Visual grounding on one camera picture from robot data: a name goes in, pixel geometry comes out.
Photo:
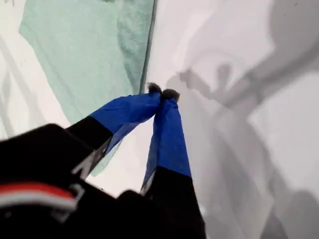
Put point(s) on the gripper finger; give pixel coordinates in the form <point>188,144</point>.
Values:
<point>129,109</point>
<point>169,149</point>

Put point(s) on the pale green T-shirt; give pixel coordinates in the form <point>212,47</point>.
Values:
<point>87,49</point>

